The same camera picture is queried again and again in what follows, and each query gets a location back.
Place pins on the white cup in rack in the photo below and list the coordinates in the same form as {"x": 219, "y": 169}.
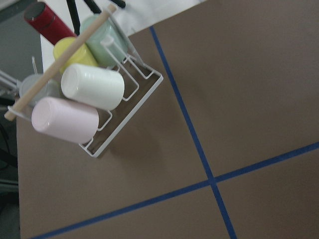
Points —
{"x": 94, "y": 86}

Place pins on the green cup in rack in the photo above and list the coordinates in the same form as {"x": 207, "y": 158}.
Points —
{"x": 107, "y": 45}

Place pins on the pink cup in rack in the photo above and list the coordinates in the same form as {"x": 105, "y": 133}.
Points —
{"x": 65, "y": 119}

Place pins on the yellow cup in rack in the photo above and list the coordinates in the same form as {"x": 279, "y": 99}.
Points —
{"x": 82, "y": 56}

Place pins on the black tripod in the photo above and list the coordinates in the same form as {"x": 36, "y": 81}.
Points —
{"x": 75, "y": 12}

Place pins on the white wire cup rack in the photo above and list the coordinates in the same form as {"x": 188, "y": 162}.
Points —
{"x": 140, "y": 82}

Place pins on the wooden rack handle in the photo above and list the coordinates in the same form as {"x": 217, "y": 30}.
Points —
{"x": 54, "y": 68}

